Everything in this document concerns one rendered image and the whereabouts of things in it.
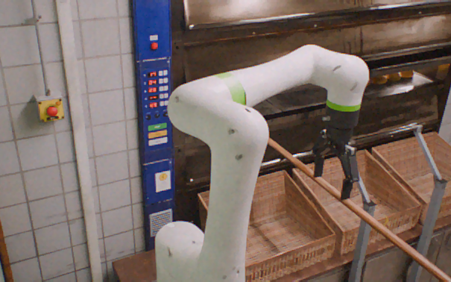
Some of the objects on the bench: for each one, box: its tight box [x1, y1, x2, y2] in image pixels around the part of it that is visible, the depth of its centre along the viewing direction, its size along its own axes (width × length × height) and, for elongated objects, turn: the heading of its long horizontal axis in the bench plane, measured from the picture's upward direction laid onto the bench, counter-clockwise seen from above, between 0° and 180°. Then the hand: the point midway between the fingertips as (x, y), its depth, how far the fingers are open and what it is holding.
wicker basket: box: [372, 132, 451, 225], centre depth 299 cm, size 49×56×28 cm
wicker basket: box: [198, 170, 335, 282], centre depth 250 cm, size 49×56×28 cm
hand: (331, 183), depth 147 cm, fingers open, 13 cm apart
